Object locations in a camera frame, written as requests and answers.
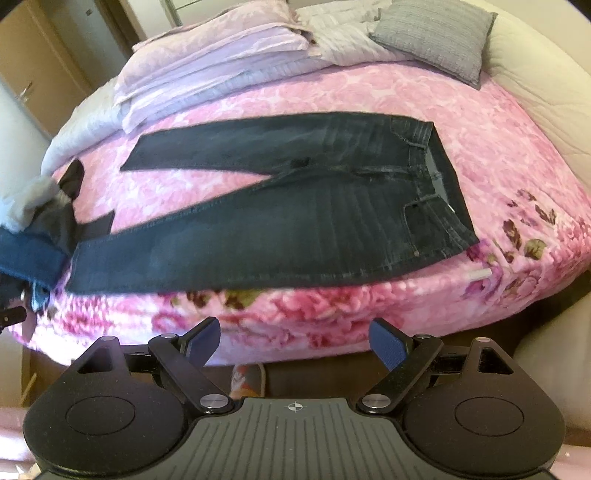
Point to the cream padded headboard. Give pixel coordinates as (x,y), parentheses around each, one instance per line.
(540,52)

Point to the grey checked cushion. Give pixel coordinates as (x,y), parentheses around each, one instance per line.
(447,35)

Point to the slipper under bed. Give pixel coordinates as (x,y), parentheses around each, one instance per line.
(248,381)

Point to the dark blue jeans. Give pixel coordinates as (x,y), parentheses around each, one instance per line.
(345,198)

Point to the black garment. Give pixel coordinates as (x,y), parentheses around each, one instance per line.
(55,220)

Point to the folded lilac blanket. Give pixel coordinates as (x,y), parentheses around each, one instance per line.
(187,61)

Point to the wooden bedroom door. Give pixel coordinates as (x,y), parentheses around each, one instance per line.
(38,68)

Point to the blue denim garment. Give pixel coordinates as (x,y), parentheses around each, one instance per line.
(30,264)

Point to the white striped quilt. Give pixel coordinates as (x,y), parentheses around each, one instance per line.
(339,34)

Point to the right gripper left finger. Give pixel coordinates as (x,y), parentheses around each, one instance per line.
(201,342)

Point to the pink rose blanket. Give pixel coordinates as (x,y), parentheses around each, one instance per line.
(530,212)

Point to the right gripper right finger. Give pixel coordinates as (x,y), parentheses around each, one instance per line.
(391,345)

